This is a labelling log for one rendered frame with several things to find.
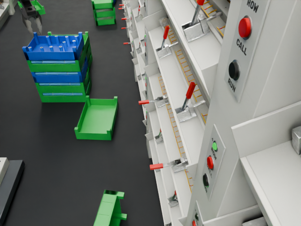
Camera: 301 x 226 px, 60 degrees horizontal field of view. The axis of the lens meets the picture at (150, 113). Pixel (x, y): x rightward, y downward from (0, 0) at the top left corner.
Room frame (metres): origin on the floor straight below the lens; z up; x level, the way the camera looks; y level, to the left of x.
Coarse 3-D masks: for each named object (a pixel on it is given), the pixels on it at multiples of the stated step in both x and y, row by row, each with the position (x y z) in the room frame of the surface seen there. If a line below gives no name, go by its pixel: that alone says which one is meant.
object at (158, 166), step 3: (171, 162) 0.42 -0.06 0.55; (174, 162) 0.42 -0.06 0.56; (150, 165) 0.41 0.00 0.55; (153, 165) 0.41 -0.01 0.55; (156, 165) 0.41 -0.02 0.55; (159, 165) 0.41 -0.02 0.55; (162, 165) 0.41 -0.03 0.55; (165, 165) 0.41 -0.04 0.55; (168, 165) 0.41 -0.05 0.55; (171, 165) 0.41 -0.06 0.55; (174, 165) 0.42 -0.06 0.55; (150, 168) 0.41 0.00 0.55; (153, 168) 0.41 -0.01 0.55; (156, 168) 0.41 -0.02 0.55; (159, 168) 0.41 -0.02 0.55
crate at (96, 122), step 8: (88, 96) 1.29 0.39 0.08; (88, 104) 1.28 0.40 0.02; (96, 104) 1.29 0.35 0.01; (104, 104) 1.29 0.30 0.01; (112, 104) 1.29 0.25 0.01; (88, 112) 1.22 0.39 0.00; (96, 112) 1.22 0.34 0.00; (104, 112) 1.22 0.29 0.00; (112, 112) 1.22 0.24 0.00; (80, 120) 1.10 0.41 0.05; (88, 120) 1.15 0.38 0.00; (96, 120) 1.15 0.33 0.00; (104, 120) 1.15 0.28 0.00; (112, 120) 1.10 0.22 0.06; (80, 128) 1.07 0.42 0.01; (88, 128) 1.08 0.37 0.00; (96, 128) 1.08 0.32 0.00; (104, 128) 1.08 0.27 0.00; (112, 128) 1.05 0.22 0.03; (80, 136) 1.00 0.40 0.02; (88, 136) 0.99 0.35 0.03; (96, 136) 0.99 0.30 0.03; (104, 136) 0.99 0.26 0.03
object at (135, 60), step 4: (132, 60) 1.55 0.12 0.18; (136, 60) 1.55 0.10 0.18; (136, 64) 1.55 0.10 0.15; (136, 68) 1.51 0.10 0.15; (136, 72) 1.46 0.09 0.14; (140, 76) 1.37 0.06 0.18; (140, 80) 1.36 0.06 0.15; (140, 84) 1.32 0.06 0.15; (140, 88) 1.28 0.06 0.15; (140, 92) 1.24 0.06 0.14; (144, 104) 1.10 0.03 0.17; (144, 108) 1.10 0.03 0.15; (144, 112) 1.07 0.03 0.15; (144, 116) 1.04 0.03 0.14; (144, 120) 0.95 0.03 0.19
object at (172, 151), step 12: (156, 72) 0.86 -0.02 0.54; (156, 84) 0.80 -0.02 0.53; (156, 96) 0.73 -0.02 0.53; (156, 108) 0.67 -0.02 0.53; (168, 108) 0.65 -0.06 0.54; (168, 120) 0.60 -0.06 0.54; (168, 132) 0.55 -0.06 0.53; (168, 144) 0.51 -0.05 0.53; (180, 144) 0.49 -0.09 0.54; (168, 156) 0.46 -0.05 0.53; (180, 156) 0.45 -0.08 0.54; (180, 180) 0.38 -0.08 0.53; (192, 180) 0.37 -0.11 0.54; (180, 192) 0.35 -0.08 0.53; (180, 204) 0.32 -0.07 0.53
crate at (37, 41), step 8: (80, 32) 1.51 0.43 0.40; (32, 40) 1.47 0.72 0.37; (40, 40) 1.52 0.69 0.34; (64, 40) 1.52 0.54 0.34; (72, 40) 1.52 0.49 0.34; (80, 40) 1.46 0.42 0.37; (24, 48) 1.32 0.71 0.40; (32, 48) 1.43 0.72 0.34; (48, 48) 1.45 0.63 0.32; (56, 48) 1.45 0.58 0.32; (72, 48) 1.32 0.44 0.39; (80, 48) 1.42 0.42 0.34; (32, 56) 1.32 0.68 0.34; (40, 56) 1.32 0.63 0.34; (48, 56) 1.32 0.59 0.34; (56, 56) 1.32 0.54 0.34; (64, 56) 1.32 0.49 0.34; (72, 56) 1.32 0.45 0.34
